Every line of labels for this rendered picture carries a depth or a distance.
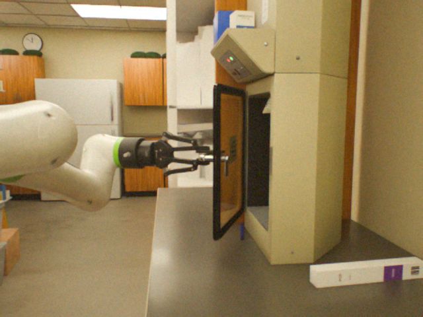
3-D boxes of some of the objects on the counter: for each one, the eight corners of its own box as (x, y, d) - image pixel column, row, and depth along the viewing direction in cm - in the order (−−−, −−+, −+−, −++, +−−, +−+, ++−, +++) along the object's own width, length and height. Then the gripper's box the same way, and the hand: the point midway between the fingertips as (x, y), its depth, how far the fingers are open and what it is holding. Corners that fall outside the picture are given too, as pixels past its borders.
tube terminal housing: (316, 224, 129) (324, -13, 120) (366, 261, 97) (384, -60, 88) (244, 226, 126) (246, -16, 117) (271, 265, 94) (278, -66, 85)
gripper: (137, 179, 108) (217, 185, 100) (137, 129, 106) (217, 129, 98) (150, 176, 115) (225, 179, 107) (149, 127, 113) (225, 129, 105)
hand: (209, 155), depth 104 cm, fingers closed, pressing on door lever
